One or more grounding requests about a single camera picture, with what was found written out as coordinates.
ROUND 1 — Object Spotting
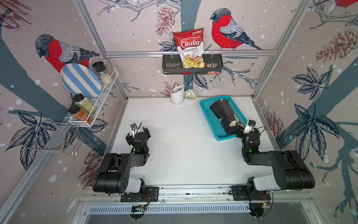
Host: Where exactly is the teal plastic basket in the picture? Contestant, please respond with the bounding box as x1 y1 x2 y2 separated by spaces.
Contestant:
200 96 248 141

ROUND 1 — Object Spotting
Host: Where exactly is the black pillowcase with cream flowers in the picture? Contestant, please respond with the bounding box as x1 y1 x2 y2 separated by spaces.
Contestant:
210 99 244 138

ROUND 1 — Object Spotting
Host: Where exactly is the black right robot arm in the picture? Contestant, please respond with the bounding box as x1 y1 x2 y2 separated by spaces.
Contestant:
236 127 316 193

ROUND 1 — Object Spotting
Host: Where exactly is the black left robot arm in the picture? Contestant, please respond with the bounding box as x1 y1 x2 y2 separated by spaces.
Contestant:
92 124 151 194

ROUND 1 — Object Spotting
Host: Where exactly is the white utensil cup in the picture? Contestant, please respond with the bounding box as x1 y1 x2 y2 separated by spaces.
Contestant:
170 85 185 105

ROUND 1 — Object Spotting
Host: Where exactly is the green spice jar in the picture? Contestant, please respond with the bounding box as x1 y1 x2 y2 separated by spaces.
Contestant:
73 93 97 115

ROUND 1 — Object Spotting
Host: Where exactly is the orange spice jar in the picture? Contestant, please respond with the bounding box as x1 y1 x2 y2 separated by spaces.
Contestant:
68 105 94 125

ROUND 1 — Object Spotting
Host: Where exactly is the small patterned bowl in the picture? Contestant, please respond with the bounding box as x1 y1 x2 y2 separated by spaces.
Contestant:
184 90 199 101

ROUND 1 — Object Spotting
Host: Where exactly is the black-lid spice jar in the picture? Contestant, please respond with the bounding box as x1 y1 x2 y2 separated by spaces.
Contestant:
92 61 113 84

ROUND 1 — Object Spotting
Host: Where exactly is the blue striped plate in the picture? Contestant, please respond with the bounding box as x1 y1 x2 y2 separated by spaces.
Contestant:
60 63 102 99

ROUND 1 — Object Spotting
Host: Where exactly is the red Chuba chips bag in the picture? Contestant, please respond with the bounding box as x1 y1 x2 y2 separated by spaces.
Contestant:
173 28 205 69

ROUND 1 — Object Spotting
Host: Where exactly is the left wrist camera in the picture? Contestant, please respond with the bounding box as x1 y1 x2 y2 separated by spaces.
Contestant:
131 123 142 136

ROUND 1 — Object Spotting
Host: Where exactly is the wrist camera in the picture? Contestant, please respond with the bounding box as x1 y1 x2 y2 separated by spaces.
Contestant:
131 123 142 136
243 119 256 134

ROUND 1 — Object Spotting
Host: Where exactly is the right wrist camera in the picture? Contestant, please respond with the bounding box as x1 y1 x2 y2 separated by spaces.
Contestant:
243 119 256 134

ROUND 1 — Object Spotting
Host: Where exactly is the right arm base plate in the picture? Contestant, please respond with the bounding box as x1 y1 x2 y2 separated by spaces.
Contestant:
228 185 271 202

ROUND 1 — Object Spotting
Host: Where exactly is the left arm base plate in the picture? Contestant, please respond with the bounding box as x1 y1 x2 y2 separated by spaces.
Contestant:
120 186 159 203

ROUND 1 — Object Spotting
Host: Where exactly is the white wire spice rack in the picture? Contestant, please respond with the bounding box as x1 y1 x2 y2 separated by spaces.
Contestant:
60 63 119 127

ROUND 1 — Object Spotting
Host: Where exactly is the black wall-mounted wire shelf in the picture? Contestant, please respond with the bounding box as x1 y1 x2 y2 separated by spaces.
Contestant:
162 54 223 75

